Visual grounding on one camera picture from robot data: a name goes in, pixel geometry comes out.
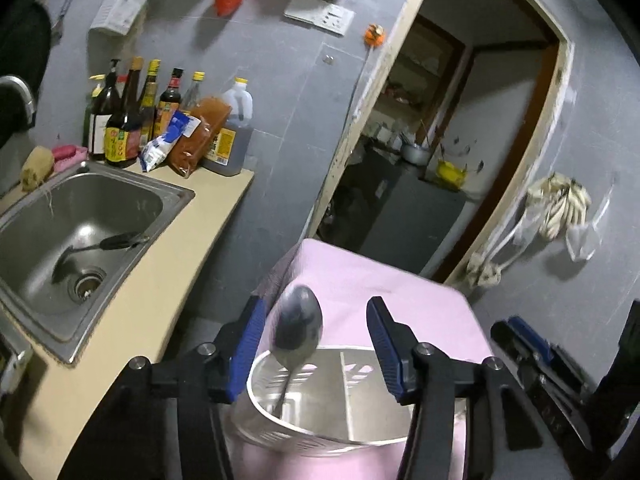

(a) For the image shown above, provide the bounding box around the large metal spoon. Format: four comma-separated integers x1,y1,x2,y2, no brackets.
270,284,325,418

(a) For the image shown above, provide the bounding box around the black cabinet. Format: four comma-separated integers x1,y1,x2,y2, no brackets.
320,145,468,276

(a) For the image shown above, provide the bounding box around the pink soap dish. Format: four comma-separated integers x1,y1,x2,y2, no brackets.
52,144,90,173

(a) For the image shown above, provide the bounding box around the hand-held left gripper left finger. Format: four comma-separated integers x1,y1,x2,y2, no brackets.
57,295,268,480

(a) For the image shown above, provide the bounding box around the white rag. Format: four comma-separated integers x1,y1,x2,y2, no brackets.
465,252,503,288

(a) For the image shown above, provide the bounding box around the pink floral cloth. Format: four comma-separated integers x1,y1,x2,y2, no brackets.
220,238,496,480

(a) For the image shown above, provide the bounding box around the blue white packet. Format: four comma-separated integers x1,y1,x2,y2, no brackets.
139,111,203,173

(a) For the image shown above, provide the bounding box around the dark soy sauce bottle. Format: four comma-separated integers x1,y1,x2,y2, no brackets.
105,56,146,168

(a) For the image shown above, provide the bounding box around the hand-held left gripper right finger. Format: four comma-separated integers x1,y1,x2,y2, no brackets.
366,296,591,480

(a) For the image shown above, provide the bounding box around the green bottle yellow pump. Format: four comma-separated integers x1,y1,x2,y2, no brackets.
82,74,108,161

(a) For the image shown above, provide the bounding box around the clear bottle yellow cap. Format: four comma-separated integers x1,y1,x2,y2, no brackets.
180,71,208,116

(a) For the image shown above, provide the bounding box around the cooking oil jug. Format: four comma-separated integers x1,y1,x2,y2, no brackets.
202,77,254,177

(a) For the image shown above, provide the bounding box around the brown seasoning packet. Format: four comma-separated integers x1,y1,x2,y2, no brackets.
167,97,233,179

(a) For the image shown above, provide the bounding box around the wooden door frame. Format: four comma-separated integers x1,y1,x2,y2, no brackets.
307,0,576,286

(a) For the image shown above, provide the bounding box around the chrome faucet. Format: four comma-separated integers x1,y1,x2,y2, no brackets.
0,75,38,133

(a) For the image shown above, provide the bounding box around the black handled ladle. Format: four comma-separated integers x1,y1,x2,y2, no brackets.
51,231,150,286

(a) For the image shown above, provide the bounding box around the clear hose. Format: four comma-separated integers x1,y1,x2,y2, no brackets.
480,200,541,271

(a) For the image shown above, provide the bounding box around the clear plastic bag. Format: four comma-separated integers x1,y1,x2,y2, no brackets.
565,185,613,261

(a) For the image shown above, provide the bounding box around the tan loofah sponge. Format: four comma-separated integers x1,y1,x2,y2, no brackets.
20,146,55,192

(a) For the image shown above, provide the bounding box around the dark bottle black pump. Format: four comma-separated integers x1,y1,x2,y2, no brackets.
89,59,123,161

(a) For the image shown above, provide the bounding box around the dark bottle red label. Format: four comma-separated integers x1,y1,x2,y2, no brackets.
156,67,185,133

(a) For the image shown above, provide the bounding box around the white wall socket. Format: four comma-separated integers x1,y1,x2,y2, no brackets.
284,0,356,36

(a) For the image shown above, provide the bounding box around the white plastic utensil holder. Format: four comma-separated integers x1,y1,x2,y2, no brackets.
225,345,426,466

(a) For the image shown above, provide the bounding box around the stainless steel sink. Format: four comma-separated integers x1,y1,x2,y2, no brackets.
0,162,196,365

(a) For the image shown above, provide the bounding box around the dark round object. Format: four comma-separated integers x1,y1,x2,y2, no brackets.
0,2,53,148

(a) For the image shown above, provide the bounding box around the metal pot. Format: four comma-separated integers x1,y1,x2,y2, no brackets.
400,142,433,166

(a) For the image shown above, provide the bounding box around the yellow bowl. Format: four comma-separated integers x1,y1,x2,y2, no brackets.
436,159,468,186

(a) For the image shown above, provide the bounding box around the white wall box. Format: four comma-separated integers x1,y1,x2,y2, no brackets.
89,0,152,37

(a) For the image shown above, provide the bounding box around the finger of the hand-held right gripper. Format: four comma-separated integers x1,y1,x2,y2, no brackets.
490,316,596,453

